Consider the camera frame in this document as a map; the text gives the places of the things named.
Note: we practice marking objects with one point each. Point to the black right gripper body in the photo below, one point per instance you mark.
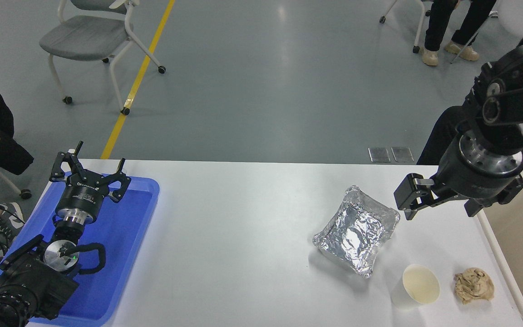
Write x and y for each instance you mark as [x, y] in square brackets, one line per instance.
[475, 181]

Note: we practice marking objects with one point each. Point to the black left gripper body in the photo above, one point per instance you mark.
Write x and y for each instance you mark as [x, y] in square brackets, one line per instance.
[82, 195]

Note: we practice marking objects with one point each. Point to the white paper cup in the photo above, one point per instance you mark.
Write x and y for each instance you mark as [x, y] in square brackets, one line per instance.
[418, 285]

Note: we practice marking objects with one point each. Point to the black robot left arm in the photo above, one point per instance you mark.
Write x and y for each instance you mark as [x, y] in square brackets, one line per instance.
[30, 281]

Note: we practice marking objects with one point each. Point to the metal floor plate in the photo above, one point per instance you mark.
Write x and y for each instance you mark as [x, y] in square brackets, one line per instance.
[379, 155]
[402, 154]

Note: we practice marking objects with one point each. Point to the white chair leg with caster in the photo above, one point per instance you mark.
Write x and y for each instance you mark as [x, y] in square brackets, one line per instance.
[9, 181]

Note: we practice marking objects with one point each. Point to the blue plastic tray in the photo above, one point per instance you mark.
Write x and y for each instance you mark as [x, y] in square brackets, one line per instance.
[120, 236]

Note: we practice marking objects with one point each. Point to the silver foil tray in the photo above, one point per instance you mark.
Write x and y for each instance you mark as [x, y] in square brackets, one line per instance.
[357, 231]

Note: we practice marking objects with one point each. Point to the crumpled tan paper ball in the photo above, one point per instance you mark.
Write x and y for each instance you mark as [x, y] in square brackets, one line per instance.
[474, 285]

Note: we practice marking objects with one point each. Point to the grey wheeled chair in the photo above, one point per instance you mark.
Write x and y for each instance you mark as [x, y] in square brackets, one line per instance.
[84, 38]

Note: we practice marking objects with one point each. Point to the white plastic chair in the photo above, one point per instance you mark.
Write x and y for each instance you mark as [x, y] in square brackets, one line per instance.
[515, 16]

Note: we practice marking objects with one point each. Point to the white wheeled chair frame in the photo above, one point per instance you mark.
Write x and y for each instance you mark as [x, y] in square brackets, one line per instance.
[419, 27]

